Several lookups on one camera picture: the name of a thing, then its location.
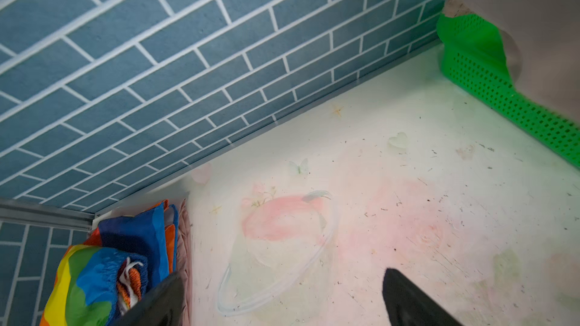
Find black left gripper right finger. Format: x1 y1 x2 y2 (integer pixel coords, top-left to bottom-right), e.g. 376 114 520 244
382 268 462 326

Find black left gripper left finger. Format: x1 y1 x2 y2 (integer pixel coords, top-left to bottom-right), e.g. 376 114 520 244
113 273 185 326

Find rainbow striped shorts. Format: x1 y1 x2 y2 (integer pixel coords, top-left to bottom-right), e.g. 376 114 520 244
40 200 181 325

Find pink shorts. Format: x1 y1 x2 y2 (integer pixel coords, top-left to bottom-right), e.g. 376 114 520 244
176 199 193 325

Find beige shorts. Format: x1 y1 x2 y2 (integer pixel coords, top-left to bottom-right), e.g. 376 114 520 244
441 0 580 123

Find green plastic basket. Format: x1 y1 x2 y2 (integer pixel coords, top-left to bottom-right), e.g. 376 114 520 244
437 14 579 167

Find aluminium corner post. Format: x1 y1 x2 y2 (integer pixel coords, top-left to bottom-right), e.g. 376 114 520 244
1 199 95 230

